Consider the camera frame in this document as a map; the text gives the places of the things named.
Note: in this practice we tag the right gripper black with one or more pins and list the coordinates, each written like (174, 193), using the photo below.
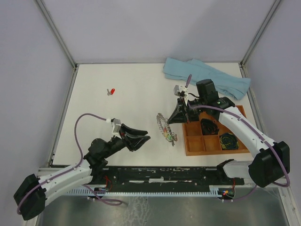
(186, 111)

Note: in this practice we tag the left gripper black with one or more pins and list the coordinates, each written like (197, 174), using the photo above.
(125, 141)

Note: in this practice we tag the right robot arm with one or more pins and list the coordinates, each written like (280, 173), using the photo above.
(271, 160)

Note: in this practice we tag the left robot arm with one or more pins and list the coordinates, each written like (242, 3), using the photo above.
(35, 193)

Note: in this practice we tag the wooden compartment tray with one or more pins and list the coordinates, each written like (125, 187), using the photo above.
(198, 144)

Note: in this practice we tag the light blue cloth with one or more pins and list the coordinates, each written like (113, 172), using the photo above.
(224, 83)

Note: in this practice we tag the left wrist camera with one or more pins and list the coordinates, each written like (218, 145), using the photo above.
(116, 126)

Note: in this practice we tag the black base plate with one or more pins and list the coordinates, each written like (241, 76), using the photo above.
(202, 175)

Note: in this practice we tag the white slotted cable duct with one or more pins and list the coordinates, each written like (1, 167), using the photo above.
(82, 191)

